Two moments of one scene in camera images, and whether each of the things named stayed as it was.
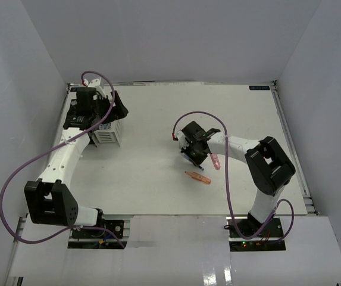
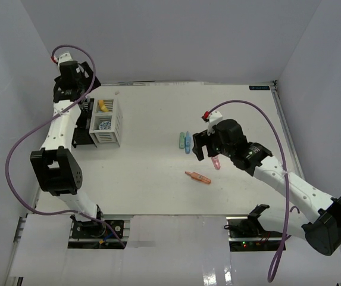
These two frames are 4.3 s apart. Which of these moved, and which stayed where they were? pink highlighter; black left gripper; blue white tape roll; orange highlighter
Moved: black left gripper
Stayed: blue white tape roll; orange highlighter; pink highlighter
